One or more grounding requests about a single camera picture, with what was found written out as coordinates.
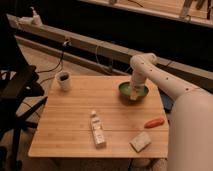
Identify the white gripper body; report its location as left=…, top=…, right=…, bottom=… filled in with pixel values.
left=130, top=71, right=146, bottom=100

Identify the green ceramic bowl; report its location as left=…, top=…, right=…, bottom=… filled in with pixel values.
left=119, top=82, right=149, bottom=101

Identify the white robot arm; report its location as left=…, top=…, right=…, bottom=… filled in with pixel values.
left=130, top=53, right=213, bottom=171

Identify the orange carrot toy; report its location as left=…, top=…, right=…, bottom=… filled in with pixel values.
left=144, top=118, right=164, bottom=129

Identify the beige sponge block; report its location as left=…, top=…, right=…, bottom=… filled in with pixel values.
left=130, top=132, right=151, bottom=152

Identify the white tube bottle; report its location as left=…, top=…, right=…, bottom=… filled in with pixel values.
left=90, top=110, right=106, bottom=148

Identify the white mug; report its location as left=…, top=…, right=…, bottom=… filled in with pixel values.
left=55, top=71, right=71, bottom=91

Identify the black chair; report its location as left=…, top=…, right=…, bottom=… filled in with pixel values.
left=0, top=12, right=47, bottom=171

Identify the white spray bottle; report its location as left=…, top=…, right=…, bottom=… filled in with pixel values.
left=30, top=6, right=43, bottom=26

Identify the long metal rail beam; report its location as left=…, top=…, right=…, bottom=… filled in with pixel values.
left=7, top=15, right=213, bottom=93

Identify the black cable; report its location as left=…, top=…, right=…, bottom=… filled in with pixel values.
left=35, top=40, right=72, bottom=84

